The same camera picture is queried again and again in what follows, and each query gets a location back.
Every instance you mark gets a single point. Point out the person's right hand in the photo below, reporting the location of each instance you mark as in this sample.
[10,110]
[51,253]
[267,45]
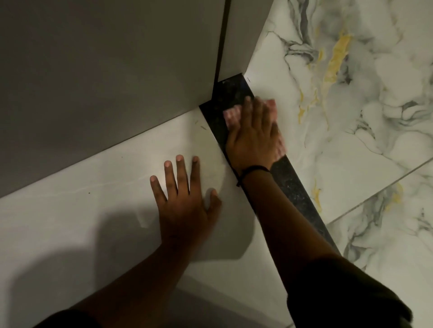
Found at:
[252,145]

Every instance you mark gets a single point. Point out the person's left hand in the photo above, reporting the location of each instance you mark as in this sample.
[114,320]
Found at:
[184,216]

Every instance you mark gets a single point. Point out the person's left little finger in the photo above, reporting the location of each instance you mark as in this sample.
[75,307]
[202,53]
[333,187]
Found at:
[159,191]

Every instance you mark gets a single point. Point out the person's left middle finger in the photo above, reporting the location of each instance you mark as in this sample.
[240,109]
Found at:
[182,175]

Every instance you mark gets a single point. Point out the person's left thumb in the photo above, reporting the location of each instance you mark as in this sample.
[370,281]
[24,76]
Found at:
[213,202]

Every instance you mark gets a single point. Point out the pink cleaning cloth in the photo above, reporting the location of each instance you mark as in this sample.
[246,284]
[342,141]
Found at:
[232,115]

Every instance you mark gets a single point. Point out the person's left forearm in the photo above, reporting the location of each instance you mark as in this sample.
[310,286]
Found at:
[142,287]

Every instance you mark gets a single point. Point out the person's right forearm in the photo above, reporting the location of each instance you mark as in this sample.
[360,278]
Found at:
[284,223]

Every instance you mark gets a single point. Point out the black wrist band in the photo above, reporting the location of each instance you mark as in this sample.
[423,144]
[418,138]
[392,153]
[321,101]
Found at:
[252,169]

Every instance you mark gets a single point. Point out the black stone threshold strip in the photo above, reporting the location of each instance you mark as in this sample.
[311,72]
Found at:
[223,98]

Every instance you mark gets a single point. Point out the grey door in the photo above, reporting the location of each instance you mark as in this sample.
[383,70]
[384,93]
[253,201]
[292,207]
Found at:
[101,84]

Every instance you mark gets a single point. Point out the dark left sleeve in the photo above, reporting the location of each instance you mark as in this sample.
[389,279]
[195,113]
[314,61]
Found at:
[67,320]

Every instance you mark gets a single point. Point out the dark sleeve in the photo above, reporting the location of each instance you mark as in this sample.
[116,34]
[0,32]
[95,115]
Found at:
[67,320]
[345,294]

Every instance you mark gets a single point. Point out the dark right sleeve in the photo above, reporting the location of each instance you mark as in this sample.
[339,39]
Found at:
[345,294]

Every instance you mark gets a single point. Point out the grey door frame panel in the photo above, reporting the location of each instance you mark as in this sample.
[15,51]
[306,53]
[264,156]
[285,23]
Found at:
[242,37]

